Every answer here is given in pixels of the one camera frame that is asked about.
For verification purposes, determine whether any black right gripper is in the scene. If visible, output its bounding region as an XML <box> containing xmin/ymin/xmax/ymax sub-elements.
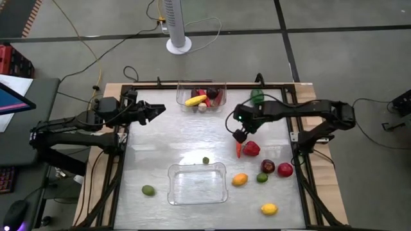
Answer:
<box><xmin>233</xmin><ymin>110</ymin><xmax>263</xmax><ymax>144</ymax></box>

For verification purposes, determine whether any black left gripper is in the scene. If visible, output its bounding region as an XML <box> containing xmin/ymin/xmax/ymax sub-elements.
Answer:
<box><xmin>134</xmin><ymin>101</ymin><xmax>167</xmax><ymax>125</ymax></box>

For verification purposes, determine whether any red bell pepper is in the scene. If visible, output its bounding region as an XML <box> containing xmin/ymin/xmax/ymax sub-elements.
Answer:
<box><xmin>242</xmin><ymin>140</ymin><xmax>261</xmax><ymax>158</ymax></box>

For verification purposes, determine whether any dark red apple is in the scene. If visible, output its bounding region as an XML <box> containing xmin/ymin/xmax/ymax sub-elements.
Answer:
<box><xmin>260</xmin><ymin>158</ymin><xmax>276</xmax><ymax>175</ymax></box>

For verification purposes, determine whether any green bell pepper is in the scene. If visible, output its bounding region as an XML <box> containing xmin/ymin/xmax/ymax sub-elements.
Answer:
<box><xmin>250</xmin><ymin>89</ymin><xmax>265</xmax><ymax>105</ymax></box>

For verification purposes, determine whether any green avocado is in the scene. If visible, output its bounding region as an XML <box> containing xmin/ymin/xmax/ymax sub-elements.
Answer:
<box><xmin>141</xmin><ymin>184</ymin><xmax>157</xmax><ymax>197</ymax></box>

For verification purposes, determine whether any clear plastic bin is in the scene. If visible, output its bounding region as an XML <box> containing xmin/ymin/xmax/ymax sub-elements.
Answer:
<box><xmin>167</xmin><ymin>162</ymin><xmax>229</xmax><ymax>207</ymax></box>
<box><xmin>175</xmin><ymin>80</ymin><xmax>228</xmax><ymax>114</ymax></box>

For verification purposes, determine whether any yellow banana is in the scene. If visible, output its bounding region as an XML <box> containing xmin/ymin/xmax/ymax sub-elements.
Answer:
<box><xmin>184</xmin><ymin>94</ymin><xmax>208</xmax><ymax>107</ymax></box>

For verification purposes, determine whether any long red vegetable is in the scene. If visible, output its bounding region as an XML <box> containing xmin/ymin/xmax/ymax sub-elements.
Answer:
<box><xmin>211</xmin><ymin>89</ymin><xmax>225</xmax><ymax>108</ymax></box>

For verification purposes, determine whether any yellow-orange mango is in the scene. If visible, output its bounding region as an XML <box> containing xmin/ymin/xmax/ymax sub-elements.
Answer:
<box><xmin>231</xmin><ymin>173</ymin><xmax>249</xmax><ymax>188</ymax></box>

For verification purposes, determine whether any red chili pepper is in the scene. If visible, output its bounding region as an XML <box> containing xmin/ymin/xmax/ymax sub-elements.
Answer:
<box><xmin>198</xmin><ymin>89</ymin><xmax>212</xmax><ymax>108</ymax></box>

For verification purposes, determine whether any bright red apple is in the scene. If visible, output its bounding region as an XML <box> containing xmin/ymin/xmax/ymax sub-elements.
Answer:
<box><xmin>277</xmin><ymin>162</ymin><xmax>294</xmax><ymax>178</ymax></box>

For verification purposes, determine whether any yellow lemon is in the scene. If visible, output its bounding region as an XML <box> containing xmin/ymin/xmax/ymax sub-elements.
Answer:
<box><xmin>260</xmin><ymin>203</ymin><xmax>279</xmax><ymax>216</ymax></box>

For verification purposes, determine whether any white tower fan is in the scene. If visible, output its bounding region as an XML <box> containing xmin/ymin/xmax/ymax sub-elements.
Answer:
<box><xmin>162</xmin><ymin>0</ymin><xmax>193</xmax><ymax>55</ymax></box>

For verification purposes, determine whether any grey desk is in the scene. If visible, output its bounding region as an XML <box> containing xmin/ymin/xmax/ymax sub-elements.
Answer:
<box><xmin>0</xmin><ymin>78</ymin><xmax>61</xmax><ymax>167</ymax></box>

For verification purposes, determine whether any computer monitor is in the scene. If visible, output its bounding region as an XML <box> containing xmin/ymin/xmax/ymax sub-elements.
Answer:
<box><xmin>0</xmin><ymin>82</ymin><xmax>37</xmax><ymax>116</ymax></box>

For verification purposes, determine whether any white paper sheet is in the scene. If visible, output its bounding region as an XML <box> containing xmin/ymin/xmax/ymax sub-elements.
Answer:
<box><xmin>0</xmin><ymin>74</ymin><xmax>34</xmax><ymax>133</ymax></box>

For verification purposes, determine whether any red plastic crate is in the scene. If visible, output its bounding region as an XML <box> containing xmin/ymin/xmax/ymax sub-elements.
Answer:
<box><xmin>0</xmin><ymin>44</ymin><xmax>35</xmax><ymax>80</ymax></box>

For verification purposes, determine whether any backlit keyboard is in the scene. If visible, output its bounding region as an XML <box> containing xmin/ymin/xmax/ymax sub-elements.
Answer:
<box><xmin>0</xmin><ymin>166</ymin><xmax>16</xmax><ymax>194</ymax></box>

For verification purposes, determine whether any black equipment box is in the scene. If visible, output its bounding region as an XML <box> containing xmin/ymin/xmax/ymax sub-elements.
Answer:
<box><xmin>390</xmin><ymin>89</ymin><xmax>411</xmax><ymax>117</ymax></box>

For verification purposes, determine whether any dark floor mat orange edge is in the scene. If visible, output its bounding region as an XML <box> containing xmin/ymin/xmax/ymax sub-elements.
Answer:
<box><xmin>0</xmin><ymin>0</ymin><xmax>43</xmax><ymax>39</ymax></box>

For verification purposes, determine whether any black computer mouse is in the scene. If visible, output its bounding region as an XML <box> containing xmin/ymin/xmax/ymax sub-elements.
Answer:
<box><xmin>2</xmin><ymin>199</ymin><xmax>29</xmax><ymax>231</ymax></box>

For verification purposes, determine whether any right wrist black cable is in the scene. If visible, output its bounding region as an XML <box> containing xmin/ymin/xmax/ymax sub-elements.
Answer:
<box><xmin>225</xmin><ymin>93</ymin><xmax>292</xmax><ymax>135</ymax></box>

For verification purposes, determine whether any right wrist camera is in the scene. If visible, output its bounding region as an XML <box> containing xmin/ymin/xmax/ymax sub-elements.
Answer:
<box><xmin>233</xmin><ymin>104</ymin><xmax>250</xmax><ymax>125</ymax></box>

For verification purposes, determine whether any black looped cable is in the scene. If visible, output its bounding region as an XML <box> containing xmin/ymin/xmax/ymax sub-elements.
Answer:
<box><xmin>123</xmin><ymin>65</ymin><xmax>140</xmax><ymax>83</ymax></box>

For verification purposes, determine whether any black aluminium table frame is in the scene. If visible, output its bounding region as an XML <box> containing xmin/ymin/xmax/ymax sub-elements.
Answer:
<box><xmin>73</xmin><ymin>76</ymin><xmax>351</xmax><ymax>231</ymax></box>

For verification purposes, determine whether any white fan cable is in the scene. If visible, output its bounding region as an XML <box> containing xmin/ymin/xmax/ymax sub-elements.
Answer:
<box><xmin>160</xmin><ymin>15</ymin><xmax>223</xmax><ymax>55</ymax></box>

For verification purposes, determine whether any yellow floor cable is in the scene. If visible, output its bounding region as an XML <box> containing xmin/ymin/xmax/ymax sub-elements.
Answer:
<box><xmin>51</xmin><ymin>0</ymin><xmax>103</xmax><ymax>110</ymax></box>

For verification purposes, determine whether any thin black floor cable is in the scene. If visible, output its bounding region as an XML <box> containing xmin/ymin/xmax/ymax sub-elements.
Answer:
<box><xmin>351</xmin><ymin>97</ymin><xmax>411</xmax><ymax>151</ymax></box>

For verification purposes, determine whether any black metal bracket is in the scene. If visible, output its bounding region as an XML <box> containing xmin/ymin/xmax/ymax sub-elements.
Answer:
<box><xmin>381</xmin><ymin>120</ymin><xmax>411</xmax><ymax>132</ymax></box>

